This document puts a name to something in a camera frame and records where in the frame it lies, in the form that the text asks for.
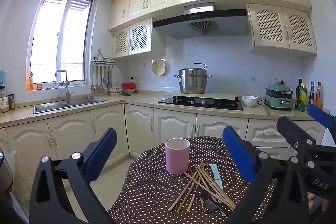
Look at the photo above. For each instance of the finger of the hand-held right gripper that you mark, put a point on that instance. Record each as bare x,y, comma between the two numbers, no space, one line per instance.
321,116
292,133

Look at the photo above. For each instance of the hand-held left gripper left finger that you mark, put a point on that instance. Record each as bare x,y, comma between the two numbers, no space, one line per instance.
102,150

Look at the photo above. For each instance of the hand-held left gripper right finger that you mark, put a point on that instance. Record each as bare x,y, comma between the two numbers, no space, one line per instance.
237,158

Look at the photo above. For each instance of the pile of wooden chopsticks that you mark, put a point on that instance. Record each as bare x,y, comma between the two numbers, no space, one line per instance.
204,180

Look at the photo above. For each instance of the pink cup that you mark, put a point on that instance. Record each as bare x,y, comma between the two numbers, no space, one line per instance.
177,158

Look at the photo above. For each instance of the person's right hand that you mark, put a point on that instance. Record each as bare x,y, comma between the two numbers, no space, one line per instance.
311,200

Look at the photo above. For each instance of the red orange sauce bottle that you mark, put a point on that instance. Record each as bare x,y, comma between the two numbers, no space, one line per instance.
318,98

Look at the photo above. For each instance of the dark soy sauce bottle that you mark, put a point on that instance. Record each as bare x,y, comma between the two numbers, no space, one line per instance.
311,95

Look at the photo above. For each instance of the green bottle yellow cap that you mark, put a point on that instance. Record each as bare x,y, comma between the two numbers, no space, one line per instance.
302,98

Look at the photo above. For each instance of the cream base cabinets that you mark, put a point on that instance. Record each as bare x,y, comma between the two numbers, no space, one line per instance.
71,132

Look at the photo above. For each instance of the green electric cooker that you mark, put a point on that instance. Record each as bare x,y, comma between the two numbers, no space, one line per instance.
278,98

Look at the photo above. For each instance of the metal spoon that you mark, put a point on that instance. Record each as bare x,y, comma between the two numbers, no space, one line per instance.
198,192
210,206

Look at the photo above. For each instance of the white bowl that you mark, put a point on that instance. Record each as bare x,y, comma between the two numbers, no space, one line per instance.
249,101

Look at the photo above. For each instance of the black glass cooktop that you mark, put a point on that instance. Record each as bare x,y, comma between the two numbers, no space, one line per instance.
223,104

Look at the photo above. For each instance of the stack of white bowls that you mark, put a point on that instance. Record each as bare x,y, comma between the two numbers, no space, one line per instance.
115,90

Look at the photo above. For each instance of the brown polka dot tablecloth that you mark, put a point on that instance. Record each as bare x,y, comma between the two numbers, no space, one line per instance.
152,187

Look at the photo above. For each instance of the stainless steel sink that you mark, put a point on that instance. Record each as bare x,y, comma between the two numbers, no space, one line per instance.
52,107

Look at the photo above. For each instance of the red casserole dish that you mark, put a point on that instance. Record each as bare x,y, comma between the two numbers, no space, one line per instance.
129,86

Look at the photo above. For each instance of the stainless steel steamer pot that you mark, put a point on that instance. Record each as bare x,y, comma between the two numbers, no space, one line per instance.
193,82

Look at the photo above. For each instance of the small glass jar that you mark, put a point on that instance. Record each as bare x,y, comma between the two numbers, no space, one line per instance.
39,86

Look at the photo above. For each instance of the large cream lattice door cabinet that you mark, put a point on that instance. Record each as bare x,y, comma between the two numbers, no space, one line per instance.
283,27

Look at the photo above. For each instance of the cream perforated plate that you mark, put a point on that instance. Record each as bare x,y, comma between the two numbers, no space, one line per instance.
158,67

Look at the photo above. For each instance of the small green jar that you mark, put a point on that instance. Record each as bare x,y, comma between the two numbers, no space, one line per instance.
11,102

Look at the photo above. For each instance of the beige filled jar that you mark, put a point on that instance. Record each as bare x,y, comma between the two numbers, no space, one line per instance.
3,102

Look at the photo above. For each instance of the small cream lattice door cabinet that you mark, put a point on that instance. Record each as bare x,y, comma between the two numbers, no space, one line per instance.
139,37

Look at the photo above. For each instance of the white framed window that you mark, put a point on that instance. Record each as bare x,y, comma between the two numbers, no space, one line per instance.
59,37

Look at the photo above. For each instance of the grey range hood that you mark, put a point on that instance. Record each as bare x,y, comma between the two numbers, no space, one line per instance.
223,24

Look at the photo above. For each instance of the white double wall socket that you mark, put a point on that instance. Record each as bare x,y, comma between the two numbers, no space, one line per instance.
278,81

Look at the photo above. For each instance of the metal wall utensil rack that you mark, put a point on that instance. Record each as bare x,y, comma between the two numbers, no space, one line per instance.
105,62

